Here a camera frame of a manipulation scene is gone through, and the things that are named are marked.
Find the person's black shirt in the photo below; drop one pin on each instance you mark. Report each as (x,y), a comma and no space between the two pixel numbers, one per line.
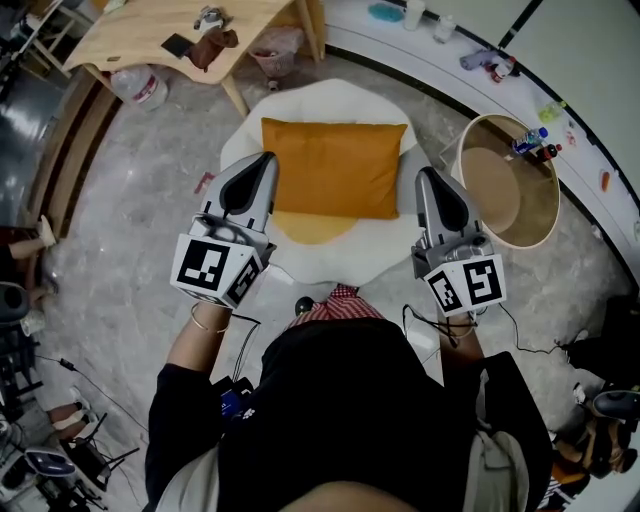
(350,415)

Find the blue-labelled drink bottle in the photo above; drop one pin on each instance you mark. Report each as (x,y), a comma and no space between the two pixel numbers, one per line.
(529,141)

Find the black square wallet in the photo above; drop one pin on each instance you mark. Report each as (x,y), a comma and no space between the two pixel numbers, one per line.
(176,46)

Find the white egg-shaped seat cushion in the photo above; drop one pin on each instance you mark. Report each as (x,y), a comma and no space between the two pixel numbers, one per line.
(340,260)

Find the light wooden table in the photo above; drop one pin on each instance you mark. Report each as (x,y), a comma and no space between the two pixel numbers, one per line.
(140,40)

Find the white cup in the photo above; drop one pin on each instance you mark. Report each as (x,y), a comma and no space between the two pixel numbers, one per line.
(414,15)

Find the red floor scrap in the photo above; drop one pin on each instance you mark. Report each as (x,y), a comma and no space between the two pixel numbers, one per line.
(204,182)

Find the grey and white toy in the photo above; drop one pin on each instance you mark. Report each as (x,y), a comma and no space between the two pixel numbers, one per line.
(212,17)

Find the clear plastic cup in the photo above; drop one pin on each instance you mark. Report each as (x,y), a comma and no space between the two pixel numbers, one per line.
(32,323)

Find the wooden step platform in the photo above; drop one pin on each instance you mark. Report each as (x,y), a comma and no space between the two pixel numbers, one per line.
(70,165)

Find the brown plush toy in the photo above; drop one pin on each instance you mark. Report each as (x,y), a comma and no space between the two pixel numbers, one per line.
(212,47)

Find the black waist-mounted device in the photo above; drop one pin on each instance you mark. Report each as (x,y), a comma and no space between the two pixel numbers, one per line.
(232,397)

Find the orange striped bag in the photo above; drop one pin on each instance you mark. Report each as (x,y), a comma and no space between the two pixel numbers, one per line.
(565,490)

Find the red and white toy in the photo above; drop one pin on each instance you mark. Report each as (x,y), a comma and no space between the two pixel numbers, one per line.
(504,69)

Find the grey and black device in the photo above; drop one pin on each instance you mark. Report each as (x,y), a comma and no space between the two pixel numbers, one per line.
(11,300)

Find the person's left forearm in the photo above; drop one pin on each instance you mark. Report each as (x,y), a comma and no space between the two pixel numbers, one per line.
(197,345)

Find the large clear water bottle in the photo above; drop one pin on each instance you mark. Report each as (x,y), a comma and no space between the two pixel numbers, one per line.
(140,89)

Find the purple toy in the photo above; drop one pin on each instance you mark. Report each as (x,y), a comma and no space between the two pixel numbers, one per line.
(475,60)

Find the white curved ledge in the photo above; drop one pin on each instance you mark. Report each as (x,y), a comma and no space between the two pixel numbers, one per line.
(500,105)

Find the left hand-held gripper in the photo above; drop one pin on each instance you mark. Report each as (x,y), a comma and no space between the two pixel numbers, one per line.
(205,267)

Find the small clear bottle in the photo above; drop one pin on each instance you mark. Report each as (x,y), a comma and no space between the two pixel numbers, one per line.
(444,30)

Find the orange pillow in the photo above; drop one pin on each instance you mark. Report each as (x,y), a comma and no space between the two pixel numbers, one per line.
(335,170)

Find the dark red-capped drink bottle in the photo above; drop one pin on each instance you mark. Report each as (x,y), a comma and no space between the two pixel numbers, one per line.
(549,152)

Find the green drink bottle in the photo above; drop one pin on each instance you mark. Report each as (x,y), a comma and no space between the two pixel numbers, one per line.
(551,112)

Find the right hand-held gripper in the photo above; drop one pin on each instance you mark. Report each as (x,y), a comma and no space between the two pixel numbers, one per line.
(475,285)

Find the black chair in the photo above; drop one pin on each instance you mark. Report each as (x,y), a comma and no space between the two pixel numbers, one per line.
(95,460)

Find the person's left shoe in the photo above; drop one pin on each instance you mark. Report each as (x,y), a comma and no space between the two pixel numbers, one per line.
(305,305)

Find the pink mesh waste basket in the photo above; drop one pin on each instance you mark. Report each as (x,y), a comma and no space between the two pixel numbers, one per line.
(275,55)

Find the small orange toy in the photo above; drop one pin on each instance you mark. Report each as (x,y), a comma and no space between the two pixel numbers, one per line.
(605,181)

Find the small pink toy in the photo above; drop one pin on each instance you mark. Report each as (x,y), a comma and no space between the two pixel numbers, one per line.
(571,134)

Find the person's right forearm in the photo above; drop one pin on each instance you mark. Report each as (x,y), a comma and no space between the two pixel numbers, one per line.
(460,355)

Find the person's red checked trousers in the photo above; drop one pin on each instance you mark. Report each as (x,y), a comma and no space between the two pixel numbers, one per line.
(345,307)

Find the round wooden basket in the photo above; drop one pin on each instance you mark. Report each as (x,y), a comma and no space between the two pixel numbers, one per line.
(490,185)

